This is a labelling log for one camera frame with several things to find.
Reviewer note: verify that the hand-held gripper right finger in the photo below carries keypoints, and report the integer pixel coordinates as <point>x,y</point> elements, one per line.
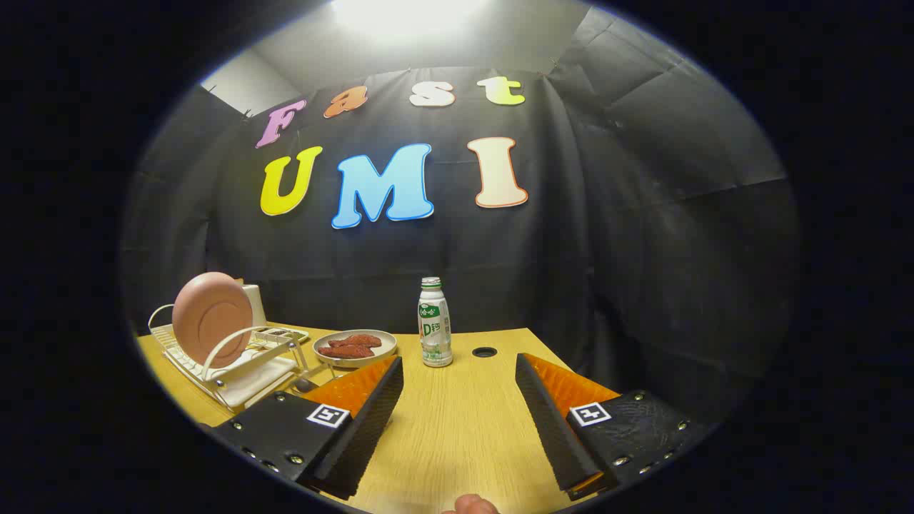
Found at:
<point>550,421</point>

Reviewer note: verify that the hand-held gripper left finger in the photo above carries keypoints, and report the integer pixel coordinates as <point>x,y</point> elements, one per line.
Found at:
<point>371,421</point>

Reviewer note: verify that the pink plate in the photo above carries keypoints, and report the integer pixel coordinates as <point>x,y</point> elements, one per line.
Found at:
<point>211,318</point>

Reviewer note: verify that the beige plate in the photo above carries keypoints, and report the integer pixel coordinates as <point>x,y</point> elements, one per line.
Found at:
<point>383,346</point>

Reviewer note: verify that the red sausage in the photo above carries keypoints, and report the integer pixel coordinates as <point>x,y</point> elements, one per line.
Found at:
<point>355,340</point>
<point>346,351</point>

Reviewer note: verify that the white green drink bottle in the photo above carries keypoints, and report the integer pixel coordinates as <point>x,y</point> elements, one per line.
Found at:
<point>434,335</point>

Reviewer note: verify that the white toaster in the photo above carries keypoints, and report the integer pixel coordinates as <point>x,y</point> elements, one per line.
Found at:
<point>254,303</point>

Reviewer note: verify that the black backdrop cloth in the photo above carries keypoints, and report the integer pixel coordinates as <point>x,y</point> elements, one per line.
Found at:
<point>643,250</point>

